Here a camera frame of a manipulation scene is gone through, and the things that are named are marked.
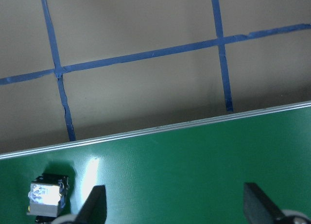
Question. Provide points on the green conveyor belt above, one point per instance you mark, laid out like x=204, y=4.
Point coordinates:
x=186, y=173

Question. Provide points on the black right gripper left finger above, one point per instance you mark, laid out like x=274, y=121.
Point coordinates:
x=94, y=210

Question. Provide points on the red mushroom push button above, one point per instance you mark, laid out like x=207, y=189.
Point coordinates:
x=47, y=197

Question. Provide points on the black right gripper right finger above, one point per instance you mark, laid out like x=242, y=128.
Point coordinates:
x=258, y=208

